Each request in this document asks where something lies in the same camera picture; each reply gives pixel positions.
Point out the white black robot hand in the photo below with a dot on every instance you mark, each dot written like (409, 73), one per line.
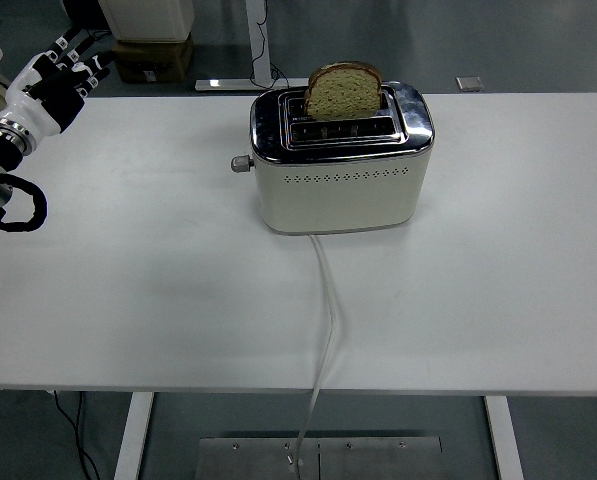
(28, 107)

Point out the grey toaster lever knob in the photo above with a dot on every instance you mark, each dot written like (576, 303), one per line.
(241, 164)

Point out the cream chrome two-slot toaster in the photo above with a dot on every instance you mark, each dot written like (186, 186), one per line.
(338, 195)

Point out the black box on floor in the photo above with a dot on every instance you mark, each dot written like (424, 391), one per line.
(85, 10)

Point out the brown cardboard box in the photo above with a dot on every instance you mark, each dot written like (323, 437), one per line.
(150, 62)

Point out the cream white cabinet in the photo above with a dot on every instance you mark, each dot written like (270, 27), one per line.
(148, 17)

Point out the white background desk leg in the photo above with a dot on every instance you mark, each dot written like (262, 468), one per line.
(258, 40)

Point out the brown bread slice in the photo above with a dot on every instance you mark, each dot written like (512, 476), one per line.
(343, 97)

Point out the white table leg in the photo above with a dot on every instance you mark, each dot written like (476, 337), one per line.
(503, 440)
(134, 435)

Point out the grey floor socket plate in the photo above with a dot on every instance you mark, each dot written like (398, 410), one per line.
(469, 83)

